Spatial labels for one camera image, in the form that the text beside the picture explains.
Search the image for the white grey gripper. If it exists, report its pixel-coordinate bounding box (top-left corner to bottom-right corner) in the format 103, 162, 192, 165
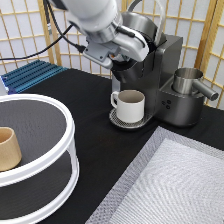
83, 26, 149, 69

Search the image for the grey pod coffee machine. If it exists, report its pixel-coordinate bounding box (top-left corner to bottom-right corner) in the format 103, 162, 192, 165
109, 0, 207, 130

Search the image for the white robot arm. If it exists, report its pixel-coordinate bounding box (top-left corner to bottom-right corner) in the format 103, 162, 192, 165
49, 0, 149, 69

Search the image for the white ceramic mug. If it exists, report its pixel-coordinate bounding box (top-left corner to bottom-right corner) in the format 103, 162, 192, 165
110, 90, 145, 123

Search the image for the steel milk frother jug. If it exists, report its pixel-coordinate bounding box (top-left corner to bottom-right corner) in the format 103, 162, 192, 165
173, 68, 219, 101

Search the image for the wooden shoji folding screen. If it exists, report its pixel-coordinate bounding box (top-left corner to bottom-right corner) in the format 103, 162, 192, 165
0, 0, 224, 110

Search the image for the grey woven placemat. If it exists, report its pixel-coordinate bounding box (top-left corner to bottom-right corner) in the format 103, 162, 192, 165
85, 127, 224, 224

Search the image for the white two-tier round shelf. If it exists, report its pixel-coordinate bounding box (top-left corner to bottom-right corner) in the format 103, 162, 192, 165
0, 94, 79, 224

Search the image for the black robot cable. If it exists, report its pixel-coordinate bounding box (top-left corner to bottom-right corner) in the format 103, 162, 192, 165
0, 0, 88, 62

